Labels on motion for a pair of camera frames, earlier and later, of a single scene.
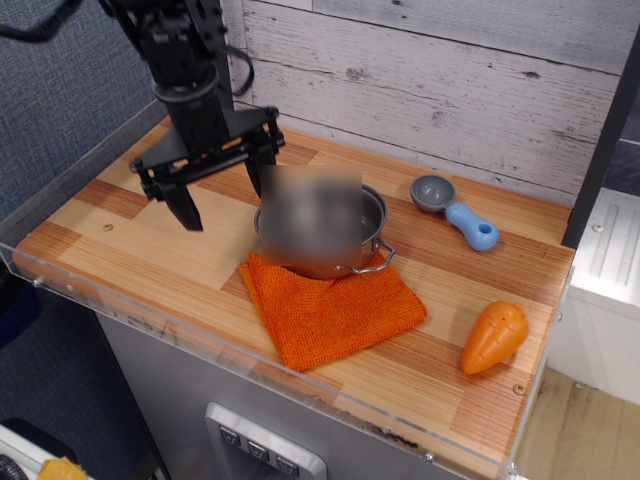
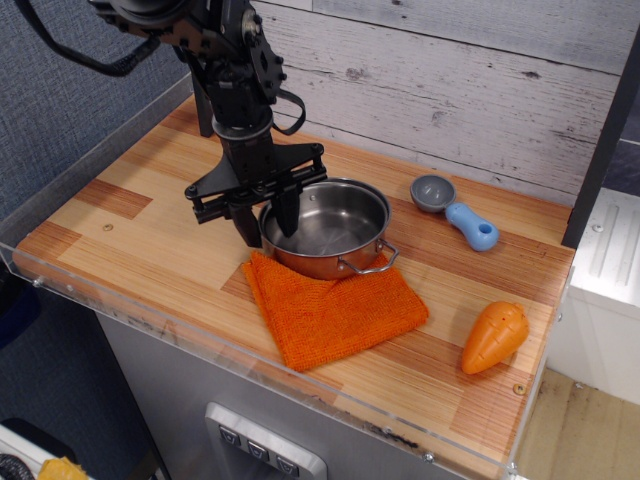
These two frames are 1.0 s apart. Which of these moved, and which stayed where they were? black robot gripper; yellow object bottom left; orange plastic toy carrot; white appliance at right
Moved: black robot gripper
Stayed: orange plastic toy carrot; yellow object bottom left; white appliance at right
